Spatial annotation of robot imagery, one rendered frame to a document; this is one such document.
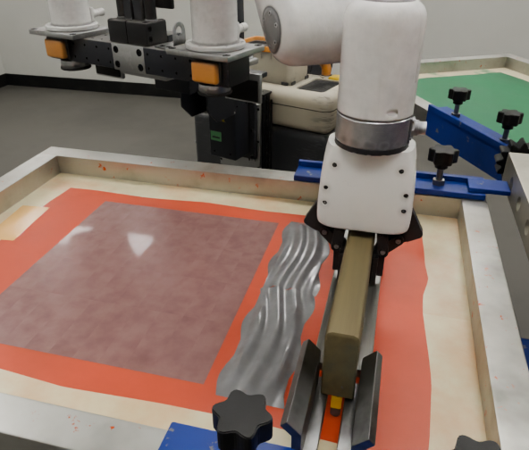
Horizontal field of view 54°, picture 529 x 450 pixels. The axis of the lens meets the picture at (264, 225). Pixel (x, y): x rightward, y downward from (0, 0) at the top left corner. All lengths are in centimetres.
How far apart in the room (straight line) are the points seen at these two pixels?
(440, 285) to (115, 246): 45
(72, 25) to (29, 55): 418
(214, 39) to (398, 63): 66
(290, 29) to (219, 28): 58
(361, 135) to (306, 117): 115
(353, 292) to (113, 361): 27
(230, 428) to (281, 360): 19
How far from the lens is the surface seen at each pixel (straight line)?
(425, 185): 87
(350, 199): 55
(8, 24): 564
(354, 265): 54
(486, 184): 88
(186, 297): 66
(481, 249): 74
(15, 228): 89
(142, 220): 84
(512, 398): 54
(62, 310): 68
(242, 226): 80
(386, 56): 49
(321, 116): 163
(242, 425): 38
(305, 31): 53
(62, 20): 142
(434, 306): 68
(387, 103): 50
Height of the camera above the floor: 136
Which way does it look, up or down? 30 degrees down
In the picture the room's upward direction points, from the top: straight up
